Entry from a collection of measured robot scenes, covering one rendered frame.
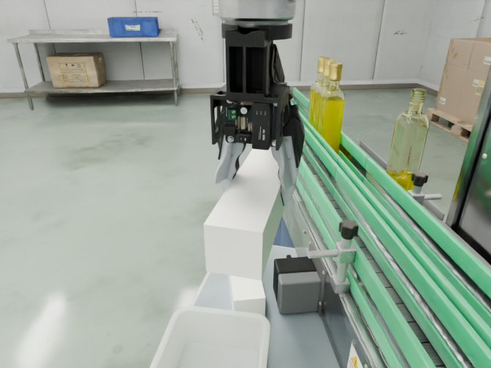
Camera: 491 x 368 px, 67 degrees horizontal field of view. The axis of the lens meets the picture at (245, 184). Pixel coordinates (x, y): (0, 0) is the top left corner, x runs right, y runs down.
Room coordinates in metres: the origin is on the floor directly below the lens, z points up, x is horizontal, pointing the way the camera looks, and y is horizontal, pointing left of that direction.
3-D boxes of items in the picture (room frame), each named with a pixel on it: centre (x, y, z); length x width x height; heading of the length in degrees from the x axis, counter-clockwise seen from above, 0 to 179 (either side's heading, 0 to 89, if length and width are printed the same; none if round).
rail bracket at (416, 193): (0.67, -0.37, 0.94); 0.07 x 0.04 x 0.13; 96
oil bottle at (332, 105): (1.06, -0.25, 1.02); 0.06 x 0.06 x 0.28; 6
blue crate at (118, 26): (5.27, 1.46, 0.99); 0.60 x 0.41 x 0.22; 99
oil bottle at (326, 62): (1.11, -0.24, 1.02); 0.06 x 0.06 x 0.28; 6
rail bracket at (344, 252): (0.48, -0.14, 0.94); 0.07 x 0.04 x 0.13; 96
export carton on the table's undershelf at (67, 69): (5.21, 2.27, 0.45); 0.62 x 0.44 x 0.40; 91
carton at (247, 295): (0.65, 0.01, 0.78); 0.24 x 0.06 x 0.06; 7
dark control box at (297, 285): (0.59, -0.10, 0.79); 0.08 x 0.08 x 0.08; 6
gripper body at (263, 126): (0.40, -0.01, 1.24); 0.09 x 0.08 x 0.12; 166
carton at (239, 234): (0.43, -0.02, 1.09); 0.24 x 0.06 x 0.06; 166
